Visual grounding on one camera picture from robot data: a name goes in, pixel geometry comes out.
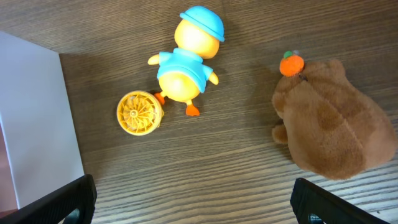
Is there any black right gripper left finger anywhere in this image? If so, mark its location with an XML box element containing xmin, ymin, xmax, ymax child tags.
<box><xmin>1</xmin><ymin>174</ymin><xmax>97</xmax><ymax>224</ymax></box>

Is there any brown plush capybara toy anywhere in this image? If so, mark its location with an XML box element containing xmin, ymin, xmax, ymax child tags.
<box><xmin>272</xmin><ymin>51</ymin><xmax>397</xmax><ymax>180</ymax></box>

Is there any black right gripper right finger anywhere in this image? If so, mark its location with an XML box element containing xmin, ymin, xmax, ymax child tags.
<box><xmin>290</xmin><ymin>178</ymin><xmax>388</xmax><ymax>224</ymax></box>

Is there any yellow duck toy blue hat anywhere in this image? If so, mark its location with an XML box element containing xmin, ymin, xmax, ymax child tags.
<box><xmin>148</xmin><ymin>6</ymin><xmax>224</xmax><ymax>116</ymax></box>

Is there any white cardboard box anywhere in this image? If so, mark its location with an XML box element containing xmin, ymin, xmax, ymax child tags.
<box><xmin>1</xmin><ymin>32</ymin><xmax>84</xmax><ymax>212</ymax></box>

